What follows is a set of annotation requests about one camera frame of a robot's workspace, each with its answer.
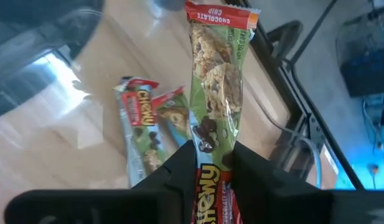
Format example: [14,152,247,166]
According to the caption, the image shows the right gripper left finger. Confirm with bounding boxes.
[132,139,197,224]

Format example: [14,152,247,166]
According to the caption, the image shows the round dark blue woven mat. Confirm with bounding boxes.
[0,0,104,121]

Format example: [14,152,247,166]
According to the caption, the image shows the dark equipment box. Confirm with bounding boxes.
[338,17,384,98]

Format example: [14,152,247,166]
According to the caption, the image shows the black metal table frame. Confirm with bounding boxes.
[224,0,367,191]

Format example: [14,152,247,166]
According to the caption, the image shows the clear plastic bin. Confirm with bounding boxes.
[0,0,323,191]

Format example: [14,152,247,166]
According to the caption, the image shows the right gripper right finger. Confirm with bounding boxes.
[232,141,331,224]

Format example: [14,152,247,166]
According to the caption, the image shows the green red Chewy granola bar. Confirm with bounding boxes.
[151,86,193,147]
[113,76,168,188]
[184,0,261,224]

